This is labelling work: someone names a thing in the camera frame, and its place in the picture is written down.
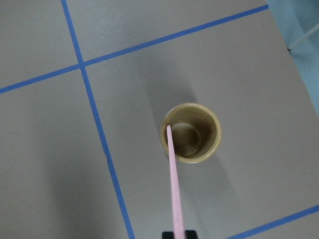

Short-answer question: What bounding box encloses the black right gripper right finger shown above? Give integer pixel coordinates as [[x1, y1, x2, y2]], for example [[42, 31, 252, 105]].
[[185, 230, 197, 239]]

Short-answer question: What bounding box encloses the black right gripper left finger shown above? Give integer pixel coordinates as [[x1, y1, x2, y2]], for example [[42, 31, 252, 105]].
[[161, 231, 174, 239]]

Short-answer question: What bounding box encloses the tan wooden cup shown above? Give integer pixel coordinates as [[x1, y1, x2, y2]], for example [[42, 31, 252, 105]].
[[159, 103, 222, 164]]

